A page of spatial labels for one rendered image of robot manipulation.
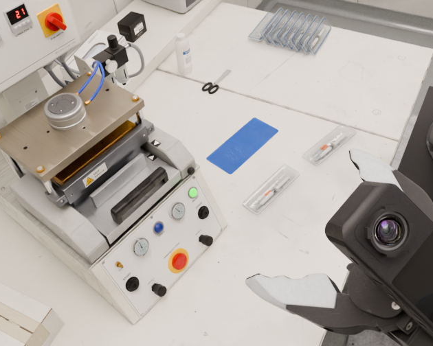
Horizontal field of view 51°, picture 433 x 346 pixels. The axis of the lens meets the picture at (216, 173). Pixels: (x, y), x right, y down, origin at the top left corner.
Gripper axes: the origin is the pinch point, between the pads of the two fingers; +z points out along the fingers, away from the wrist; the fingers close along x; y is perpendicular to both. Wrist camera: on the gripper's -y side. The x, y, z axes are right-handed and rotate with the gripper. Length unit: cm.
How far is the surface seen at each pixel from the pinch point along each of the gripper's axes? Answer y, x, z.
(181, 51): 34, 32, 113
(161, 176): 23, -5, 56
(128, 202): 19, -13, 53
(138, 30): 27, 31, 137
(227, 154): 51, 13, 79
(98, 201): 17, -17, 59
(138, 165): 21, -6, 62
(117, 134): 13, -4, 64
